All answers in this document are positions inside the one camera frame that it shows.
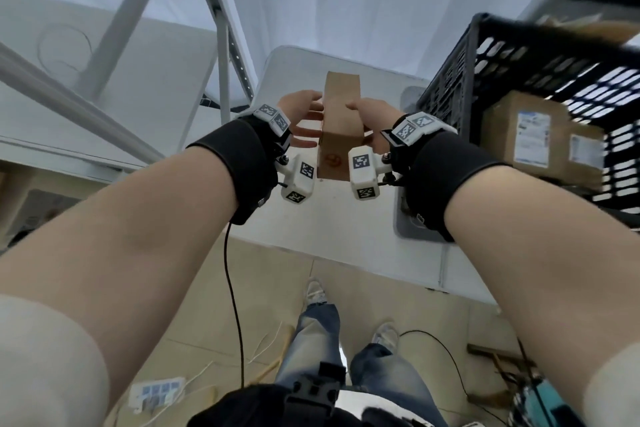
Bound person's left hand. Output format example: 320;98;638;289
277;90;326;149

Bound person's right hand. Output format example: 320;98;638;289
346;98;407;153

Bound tall brown cardboard box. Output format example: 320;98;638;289
317;72;367;181

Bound person's left forearm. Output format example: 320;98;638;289
0;145;240;395

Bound person's right forearm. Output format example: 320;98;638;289
442;164;640;395

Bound white marker left wrist plate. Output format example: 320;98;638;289
252;103;292;138

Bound white marker wrist plate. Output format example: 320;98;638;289
252;103;292;138
390;112;459;146

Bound white marker right wrist plate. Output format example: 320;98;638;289
390;112;459;146

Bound white folding table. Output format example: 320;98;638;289
227;45;503;303

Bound black plastic crate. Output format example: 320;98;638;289
416;12;640;233

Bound large labelled cardboard parcel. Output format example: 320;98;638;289
481;90;572;170

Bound person's left shoe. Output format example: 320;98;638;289
303;277;328;313

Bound person's shoe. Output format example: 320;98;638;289
303;277;328;313
371;322;400;350

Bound person's right shoe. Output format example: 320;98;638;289
371;322;400;350

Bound small labelled cardboard parcel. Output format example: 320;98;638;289
567;120;607;190

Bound brown cardboard piece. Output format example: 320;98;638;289
534;14;640;48

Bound person's blue jeans legs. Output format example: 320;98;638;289
274;303;448;427

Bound wooden floor scraps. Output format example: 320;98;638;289
466;342;523;405

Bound black waist pack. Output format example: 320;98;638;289
186;362;438;427

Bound white power strip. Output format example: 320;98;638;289
128;377;187;413

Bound teal striped bag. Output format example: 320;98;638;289
507;376;556;427

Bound white left shirt sleeve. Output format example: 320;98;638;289
0;293;111;427

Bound white shirt sleeve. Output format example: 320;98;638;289
581;341;640;427
0;293;111;427

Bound white right shirt sleeve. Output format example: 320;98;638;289
581;341;640;427

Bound white marker right camera block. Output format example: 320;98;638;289
348;145;394;201

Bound white marker camera block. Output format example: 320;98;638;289
279;155;317;204
348;145;394;201

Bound white marker left camera block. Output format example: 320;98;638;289
279;155;317;204

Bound black left wrist strap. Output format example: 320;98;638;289
185;114;292;226

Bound black wrist strap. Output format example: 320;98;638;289
185;114;292;226
381;129;513;243

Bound black right wrist strap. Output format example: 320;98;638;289
381;129;513;243

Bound white metal shelf frame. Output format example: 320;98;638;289
0;0;257;172

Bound thin black cable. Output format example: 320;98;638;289
223;222;247;390

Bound black looped floor cable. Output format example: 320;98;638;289
399;330;501;405

